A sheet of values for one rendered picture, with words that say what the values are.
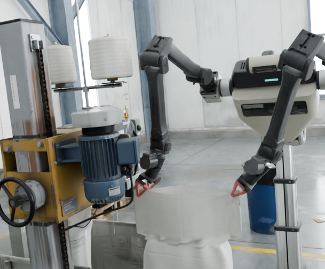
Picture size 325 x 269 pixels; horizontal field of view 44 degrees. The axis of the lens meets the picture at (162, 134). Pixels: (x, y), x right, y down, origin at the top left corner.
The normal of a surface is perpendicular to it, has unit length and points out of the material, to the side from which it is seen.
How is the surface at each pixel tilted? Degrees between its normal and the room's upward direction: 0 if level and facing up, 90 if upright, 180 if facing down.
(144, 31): 90
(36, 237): 90
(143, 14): 90
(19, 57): 90
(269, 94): 40
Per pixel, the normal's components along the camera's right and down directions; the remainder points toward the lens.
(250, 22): -0.43, 0.15
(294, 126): -0.27, 0.75
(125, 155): -0.03, 0.13
